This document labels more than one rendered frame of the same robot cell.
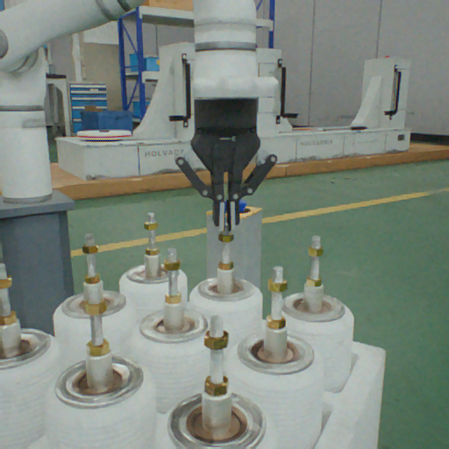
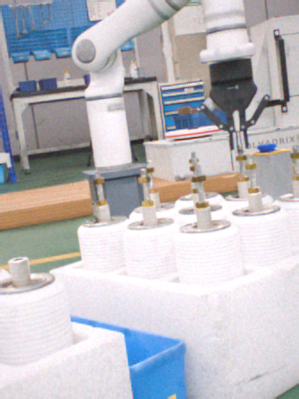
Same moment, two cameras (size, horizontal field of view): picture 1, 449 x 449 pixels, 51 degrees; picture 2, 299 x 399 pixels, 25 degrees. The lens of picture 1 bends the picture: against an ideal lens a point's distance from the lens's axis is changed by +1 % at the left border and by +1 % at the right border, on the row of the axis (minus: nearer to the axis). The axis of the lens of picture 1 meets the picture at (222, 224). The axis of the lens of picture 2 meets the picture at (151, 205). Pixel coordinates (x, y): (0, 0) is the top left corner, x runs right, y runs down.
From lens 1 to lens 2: 66 cm
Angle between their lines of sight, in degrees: 21
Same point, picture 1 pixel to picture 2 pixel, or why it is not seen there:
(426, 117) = not seen: outside the picture
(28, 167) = (113, 142)
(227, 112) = (227, 69)
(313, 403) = (276, 234)
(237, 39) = (228, 22)
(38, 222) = (122, 183)
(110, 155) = (198, 152)
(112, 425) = (155, 237)
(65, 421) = (132, 235)
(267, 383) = (243, 220)
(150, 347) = (182, 217)
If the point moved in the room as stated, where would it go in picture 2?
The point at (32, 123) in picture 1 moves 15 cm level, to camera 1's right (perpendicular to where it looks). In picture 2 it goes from (115, 107) to (174, 98)
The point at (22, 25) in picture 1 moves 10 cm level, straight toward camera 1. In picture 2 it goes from (104, 36) to (103, 29)
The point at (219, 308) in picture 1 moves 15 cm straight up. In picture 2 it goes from (236, 205) to (226, 119)
